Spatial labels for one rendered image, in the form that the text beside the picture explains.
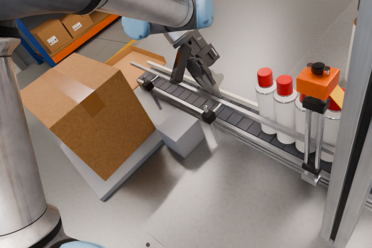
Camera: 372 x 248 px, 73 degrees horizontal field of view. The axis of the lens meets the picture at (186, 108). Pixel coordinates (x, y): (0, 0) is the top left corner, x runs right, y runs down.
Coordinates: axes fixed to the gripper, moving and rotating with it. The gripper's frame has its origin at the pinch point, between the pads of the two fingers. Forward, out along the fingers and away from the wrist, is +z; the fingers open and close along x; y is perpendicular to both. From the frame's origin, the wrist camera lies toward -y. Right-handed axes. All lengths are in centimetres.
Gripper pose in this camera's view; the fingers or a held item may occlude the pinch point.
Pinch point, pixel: (215, 94)
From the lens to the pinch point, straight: 79.3
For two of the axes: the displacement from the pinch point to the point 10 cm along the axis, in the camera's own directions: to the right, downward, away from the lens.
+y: 6.8, -6.5, 3.5
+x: -4.3, 0.4, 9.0
